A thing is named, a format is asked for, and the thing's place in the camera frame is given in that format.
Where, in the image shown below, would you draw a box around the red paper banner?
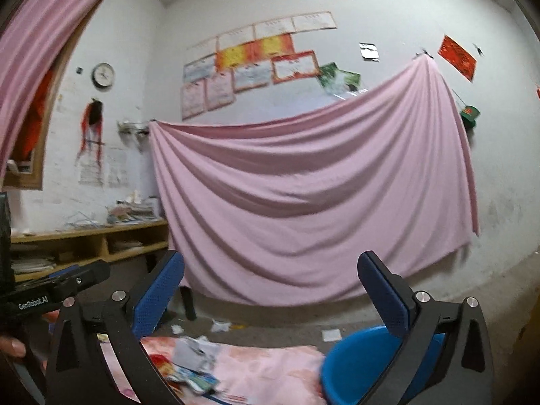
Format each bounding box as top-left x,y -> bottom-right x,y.
437,35 -> 477,82

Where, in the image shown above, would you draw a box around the grey crumpled cloth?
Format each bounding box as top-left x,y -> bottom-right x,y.
173,336 -> 222,374

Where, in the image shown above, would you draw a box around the pink curtain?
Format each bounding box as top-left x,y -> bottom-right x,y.
0,0 -> 127,178

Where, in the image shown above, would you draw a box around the small cluttered wall shelf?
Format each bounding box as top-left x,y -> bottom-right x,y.
117,118 -> 153,141

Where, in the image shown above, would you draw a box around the stack of books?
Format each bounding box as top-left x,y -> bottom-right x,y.
105,195 -> 163,224

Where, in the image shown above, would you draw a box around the green hat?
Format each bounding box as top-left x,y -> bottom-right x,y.
460,105 -> 481,131

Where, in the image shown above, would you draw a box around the black table leg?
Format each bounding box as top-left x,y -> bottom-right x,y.
179,286 -> 198,321

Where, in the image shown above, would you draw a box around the floral pink blanket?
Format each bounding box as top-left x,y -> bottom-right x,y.
97,333 -> 329,405

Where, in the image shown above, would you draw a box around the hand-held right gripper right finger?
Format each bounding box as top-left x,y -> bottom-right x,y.
357,250 -> 494,405

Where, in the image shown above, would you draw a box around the faded wall notices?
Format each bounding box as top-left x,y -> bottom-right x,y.
78,147 -> 130,189

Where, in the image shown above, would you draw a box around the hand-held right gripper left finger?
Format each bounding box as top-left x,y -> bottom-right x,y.
46,250 -> 186,405

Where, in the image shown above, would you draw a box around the red tassel ornament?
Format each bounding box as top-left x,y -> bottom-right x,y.
75,99 -> 106,166

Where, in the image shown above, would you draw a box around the pile of papers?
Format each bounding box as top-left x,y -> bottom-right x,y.
10,252 -> 58,276

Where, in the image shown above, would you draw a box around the group of wall certificates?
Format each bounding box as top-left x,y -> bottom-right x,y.
181,10 -> 338,121

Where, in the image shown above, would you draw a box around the pink hanging sheet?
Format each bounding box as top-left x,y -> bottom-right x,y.
148,56 -> 481,308

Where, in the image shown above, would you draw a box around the round wall clock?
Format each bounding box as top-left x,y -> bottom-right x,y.
92,62 -> 116,90

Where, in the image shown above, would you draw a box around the wooden shelf unit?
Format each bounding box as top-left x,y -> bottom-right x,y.
8,218 -> 170,282

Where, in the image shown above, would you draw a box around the person's left hand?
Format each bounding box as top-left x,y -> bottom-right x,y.
0,309 -> 62,361

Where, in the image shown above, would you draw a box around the wooden window frame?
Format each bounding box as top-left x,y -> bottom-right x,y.
2,0 -> 108,191

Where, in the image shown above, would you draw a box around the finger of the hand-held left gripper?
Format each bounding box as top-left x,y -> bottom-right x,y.
48,260 -> 111,301

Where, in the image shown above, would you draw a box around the green wall poster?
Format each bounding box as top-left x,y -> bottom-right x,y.
317,62 -> 362,101

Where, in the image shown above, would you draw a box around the orange cloth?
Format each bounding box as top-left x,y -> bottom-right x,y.
16,66 -> 56,162

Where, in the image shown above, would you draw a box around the blue plastic basin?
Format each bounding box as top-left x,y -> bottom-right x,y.
319,325 -> 449,405

